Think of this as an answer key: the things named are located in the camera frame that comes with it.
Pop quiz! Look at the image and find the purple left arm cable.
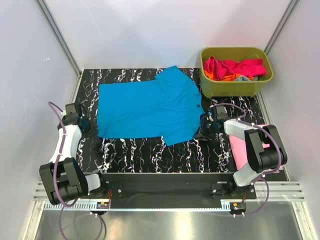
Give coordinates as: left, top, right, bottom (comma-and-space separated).
47, 101, 107, 239

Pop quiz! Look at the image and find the folded pink t shirt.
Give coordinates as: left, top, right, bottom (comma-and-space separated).
229, 123, 285, 171

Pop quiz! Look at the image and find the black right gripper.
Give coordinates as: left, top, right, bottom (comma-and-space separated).
192, 117, 217, 141

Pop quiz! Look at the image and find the black marble pattern mat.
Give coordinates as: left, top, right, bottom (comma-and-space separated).
56, 68, 279, 174

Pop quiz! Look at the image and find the grey t shirt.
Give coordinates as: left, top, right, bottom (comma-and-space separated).
233, 75, 259, 82

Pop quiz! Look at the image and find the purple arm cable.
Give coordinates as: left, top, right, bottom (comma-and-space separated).
208, 102, 282, 218
47, 101, 107, 239

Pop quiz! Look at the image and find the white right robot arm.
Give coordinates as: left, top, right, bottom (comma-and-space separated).
193, 103, 288, 199

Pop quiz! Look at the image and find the olive green plastic bin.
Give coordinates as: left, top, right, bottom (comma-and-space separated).
199, 47, 274, 98

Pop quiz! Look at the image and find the orange t shirt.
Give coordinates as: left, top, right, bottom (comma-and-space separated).
204, 70, 243, 82

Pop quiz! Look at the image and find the magenta t shirt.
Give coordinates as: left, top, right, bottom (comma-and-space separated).
202, 56, 267, 82

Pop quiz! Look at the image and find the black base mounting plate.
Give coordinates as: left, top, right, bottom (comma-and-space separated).
102, 173, 257, 207

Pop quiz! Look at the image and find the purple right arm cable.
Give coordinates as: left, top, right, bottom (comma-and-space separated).
208, 102, 282, 218

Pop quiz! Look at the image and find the blue t shirt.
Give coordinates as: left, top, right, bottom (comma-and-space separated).
97, 66, 205, 146

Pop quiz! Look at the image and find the white slotted cable duct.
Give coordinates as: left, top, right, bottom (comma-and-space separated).
43, 201, 232, 213

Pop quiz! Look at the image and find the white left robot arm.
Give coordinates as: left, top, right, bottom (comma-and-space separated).
39, 101, 108, 208

